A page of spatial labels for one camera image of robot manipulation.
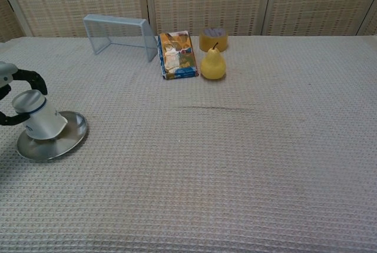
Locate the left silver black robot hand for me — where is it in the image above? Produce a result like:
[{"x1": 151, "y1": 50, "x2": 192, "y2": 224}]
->
[{"x1": 0, "y1": 61, "x2": 48, "y2": 127}]

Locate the small white-capped jar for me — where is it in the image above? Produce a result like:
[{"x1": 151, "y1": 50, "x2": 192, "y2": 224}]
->
[{"x1": 11, "y1": 89, "x2": 68, "y2": 142}]

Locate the round steel plate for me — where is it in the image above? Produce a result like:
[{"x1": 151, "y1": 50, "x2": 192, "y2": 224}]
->
[{"x1": 16, "y1": 110, "x2": 88, "y2": 162}]

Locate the colourful printed snack box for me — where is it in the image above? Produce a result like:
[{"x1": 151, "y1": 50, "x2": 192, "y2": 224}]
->
[{"x1": 158, "y1": 31, "x2": 200, "y2": 80}]

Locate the brown packing tape roll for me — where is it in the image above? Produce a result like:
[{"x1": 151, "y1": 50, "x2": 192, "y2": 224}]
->
[{"x1": 199, "y1": 27, "x2": 229, "y2": 53}]

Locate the yellow pear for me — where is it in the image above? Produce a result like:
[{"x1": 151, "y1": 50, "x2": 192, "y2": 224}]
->
[{"x1": 200, "y1": 42, "x2": 227, "y2": 81}]

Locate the beige woven tablecloth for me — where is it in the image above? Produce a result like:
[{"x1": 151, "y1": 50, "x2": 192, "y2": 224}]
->
[{"x1": 0, "y1": 35, "x2": 377, "y2": 253}]

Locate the white wire mesh shelf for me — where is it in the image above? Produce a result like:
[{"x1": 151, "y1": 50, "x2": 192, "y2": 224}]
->
[{"x1": 82, "y1": 14, "x2": 158, "y2": 63}]

